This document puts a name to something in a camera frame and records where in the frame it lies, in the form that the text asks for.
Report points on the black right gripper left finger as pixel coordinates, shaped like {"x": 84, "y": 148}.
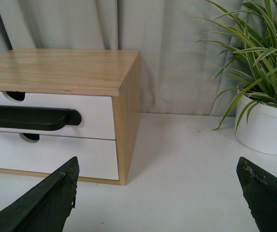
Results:
{"x": 45, "y": 207}

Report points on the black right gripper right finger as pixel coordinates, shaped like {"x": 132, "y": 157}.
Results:
{"x": 260, "y": 192}

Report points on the white drawer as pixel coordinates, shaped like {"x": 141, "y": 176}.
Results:
{"x": 97, "y": 158}
{"x": 96, "y": 112}

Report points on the wooden drawer cabinet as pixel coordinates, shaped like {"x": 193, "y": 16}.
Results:
{"x": 111, "y": 73}

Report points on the white plant pot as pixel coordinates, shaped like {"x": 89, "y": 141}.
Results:
{"x": 258, "y": 130}

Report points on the green spider plant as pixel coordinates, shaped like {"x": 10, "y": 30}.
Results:
{"x": 254, "y": 61}

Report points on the grey curtain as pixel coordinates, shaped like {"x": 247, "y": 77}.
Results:
{"x": 181, "y": 66}

